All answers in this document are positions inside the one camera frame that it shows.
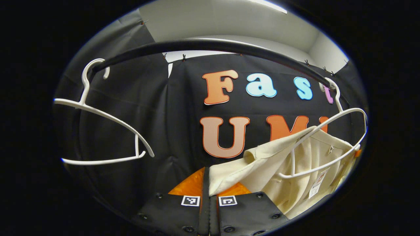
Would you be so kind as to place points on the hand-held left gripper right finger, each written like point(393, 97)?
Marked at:
point(246, 213)

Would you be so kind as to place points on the cream button shirt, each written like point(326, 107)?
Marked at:
point(262, 164)

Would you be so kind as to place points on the large ceiling light panel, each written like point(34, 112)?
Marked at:
point(272, 5)

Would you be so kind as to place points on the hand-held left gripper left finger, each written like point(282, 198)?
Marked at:
point(205, 186)

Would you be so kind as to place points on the black metal clothes rack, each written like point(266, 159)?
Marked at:
point(203, 45)

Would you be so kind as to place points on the white plastic clothes hanger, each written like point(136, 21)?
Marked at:
point(137, 146)
point(338, 103)

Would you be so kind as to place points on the black backdrop cloth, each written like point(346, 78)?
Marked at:
point(147, 114)

